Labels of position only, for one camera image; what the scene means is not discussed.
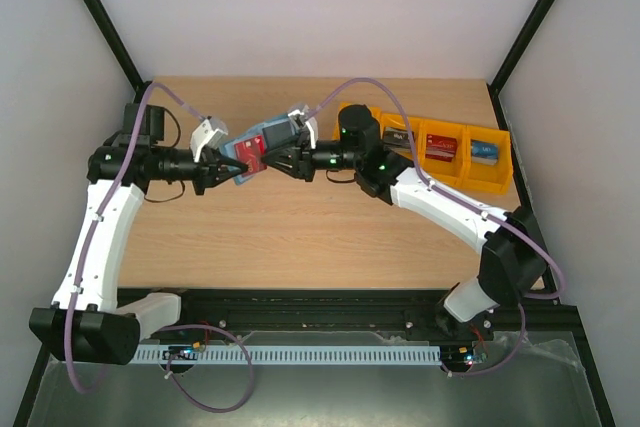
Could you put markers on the black corner frame post left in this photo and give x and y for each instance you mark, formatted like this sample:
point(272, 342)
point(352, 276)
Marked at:
point(115, 43)

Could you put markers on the black corner frame post right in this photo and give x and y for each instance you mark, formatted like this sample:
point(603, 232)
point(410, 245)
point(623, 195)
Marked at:
point(522, 41)

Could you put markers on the light blue slotted cable duct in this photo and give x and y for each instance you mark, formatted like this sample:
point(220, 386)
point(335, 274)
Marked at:
point(401, 355)

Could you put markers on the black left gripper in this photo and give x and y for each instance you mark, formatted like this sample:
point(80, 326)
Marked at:
point(210, 162)

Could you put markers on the grey metal front plate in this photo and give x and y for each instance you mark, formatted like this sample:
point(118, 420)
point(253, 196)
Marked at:
point(533, 381)

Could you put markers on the yellow plastic bin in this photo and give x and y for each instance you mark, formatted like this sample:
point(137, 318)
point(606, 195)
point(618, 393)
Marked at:
point(417, 125)
point(486, 178)
point(451, 173)
point(376, 113)

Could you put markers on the teal card holder wallet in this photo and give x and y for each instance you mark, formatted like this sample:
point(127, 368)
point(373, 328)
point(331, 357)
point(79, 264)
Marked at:
point(227, 147)

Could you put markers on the red credit card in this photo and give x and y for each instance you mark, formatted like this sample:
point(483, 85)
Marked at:
point(250, 150)

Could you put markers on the blue card stack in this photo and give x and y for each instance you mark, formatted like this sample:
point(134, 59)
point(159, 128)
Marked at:
point(485, 153)

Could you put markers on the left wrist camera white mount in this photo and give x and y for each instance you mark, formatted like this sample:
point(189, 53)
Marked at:
point(209, 133)

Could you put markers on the black corner frame post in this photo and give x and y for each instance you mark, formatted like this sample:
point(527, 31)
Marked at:
point(115, 43)
point(522, 41)

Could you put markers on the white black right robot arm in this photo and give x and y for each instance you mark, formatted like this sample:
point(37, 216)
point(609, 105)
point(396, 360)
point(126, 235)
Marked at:
point(508, 243)

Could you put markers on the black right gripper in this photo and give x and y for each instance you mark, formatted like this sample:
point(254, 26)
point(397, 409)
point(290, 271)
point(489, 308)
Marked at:
point(306, 159)

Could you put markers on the red card stack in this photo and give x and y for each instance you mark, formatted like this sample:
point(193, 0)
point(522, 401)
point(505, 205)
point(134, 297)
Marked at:
point(440, 148)

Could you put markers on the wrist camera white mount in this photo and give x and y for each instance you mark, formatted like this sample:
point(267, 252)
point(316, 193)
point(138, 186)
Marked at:
point(209, 133)
point(302, 117)

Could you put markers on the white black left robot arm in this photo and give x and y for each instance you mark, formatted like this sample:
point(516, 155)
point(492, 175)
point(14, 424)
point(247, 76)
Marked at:
point(84, 321)

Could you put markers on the black card stack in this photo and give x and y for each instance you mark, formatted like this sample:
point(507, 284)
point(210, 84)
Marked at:
point(397, 138)

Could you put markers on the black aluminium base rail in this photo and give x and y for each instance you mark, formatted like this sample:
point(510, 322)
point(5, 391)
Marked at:
point(414, 314)

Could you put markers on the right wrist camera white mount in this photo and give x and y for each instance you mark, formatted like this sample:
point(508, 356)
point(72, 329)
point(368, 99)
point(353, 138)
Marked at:
point(302, 117)

